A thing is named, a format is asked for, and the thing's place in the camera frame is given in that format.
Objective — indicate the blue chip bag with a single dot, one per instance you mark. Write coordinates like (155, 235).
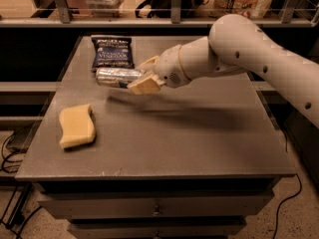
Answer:
(112, 52)

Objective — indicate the yellow sponge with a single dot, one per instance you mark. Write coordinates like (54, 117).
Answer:
(77, 126)

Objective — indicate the grey drawer cabinet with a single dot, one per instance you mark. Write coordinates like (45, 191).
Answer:
(207, 155)

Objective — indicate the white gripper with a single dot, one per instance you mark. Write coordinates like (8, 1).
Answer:
(168, 67)

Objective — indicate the grey metal shelf rail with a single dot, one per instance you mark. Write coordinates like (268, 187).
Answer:
(75, 13)

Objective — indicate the black bag on shelf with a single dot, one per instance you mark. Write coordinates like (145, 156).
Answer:
(164, 8)

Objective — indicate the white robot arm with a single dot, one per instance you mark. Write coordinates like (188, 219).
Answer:
(235, 45)

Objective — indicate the silver redbull can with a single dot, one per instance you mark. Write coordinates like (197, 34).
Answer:
(117, 77)

